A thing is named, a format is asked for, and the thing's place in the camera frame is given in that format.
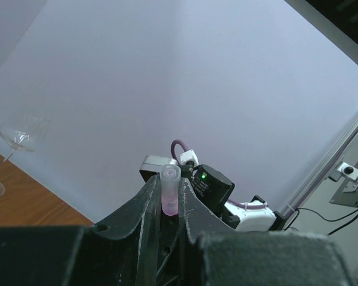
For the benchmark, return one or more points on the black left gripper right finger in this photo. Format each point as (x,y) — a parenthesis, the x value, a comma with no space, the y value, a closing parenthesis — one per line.
(202,239)

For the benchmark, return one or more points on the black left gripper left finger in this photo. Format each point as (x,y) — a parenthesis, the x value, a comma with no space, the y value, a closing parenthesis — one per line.
(127,240)

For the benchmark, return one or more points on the translucent purple pen cap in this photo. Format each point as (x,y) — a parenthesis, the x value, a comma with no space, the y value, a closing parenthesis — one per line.
(170,176)

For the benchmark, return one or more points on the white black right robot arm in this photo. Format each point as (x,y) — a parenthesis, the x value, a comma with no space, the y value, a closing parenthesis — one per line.
(213,189)

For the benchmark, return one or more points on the clear wine glass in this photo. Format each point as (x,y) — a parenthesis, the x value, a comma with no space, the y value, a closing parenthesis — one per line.
(24,132)

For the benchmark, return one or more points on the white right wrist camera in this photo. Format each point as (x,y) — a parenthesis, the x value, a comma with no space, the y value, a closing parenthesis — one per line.
(189,156)

